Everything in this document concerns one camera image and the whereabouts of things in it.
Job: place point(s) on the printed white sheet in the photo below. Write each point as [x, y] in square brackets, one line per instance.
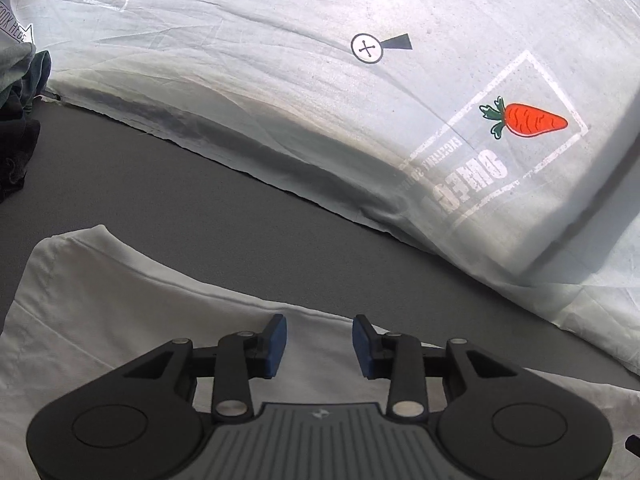
[300, 85]

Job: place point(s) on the white garment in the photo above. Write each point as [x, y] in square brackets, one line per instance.
[125, 300]

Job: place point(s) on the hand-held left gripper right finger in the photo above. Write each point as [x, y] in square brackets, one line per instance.
[362, 347]

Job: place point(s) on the pile of mixed clothes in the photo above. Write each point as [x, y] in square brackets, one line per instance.
[17, 135]

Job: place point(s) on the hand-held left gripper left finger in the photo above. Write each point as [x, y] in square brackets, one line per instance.
[276, 345]

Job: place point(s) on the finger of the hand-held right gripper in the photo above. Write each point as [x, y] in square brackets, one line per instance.
[634, 443]

